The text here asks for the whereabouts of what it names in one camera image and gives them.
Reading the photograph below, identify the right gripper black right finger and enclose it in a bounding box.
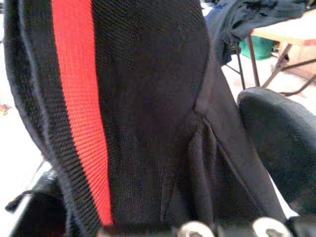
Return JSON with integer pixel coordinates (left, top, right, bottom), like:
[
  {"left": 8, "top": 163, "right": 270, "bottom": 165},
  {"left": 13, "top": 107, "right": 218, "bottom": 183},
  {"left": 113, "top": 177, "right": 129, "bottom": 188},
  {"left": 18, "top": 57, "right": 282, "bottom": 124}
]
[{"left": 237, "top": 86, "right": 316, "bottom": 215}]

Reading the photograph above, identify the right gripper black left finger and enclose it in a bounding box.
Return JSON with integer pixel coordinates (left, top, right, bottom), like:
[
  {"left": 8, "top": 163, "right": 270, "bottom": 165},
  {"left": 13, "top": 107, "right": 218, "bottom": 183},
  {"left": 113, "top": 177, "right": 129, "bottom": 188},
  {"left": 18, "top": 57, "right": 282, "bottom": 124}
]
[{"left": 11, "top": 190, "right": 69, "bottom": 237}]

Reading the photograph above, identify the dark navy shirt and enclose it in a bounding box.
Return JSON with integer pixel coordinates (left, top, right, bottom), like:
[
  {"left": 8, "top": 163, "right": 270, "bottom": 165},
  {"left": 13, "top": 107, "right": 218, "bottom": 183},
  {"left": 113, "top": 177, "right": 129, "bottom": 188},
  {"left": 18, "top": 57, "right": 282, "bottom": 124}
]
[{"left": 3, "top": 0, "right": 288, "bottom": 237}]

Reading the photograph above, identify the marble pattern table red edge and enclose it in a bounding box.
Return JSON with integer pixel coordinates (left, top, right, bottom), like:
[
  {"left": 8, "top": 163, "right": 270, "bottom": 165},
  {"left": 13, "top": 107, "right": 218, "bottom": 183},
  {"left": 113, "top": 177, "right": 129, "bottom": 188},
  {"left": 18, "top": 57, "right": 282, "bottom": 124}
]
[{"left": 223, "top": 8, "right": 316, "bottom": 97}]

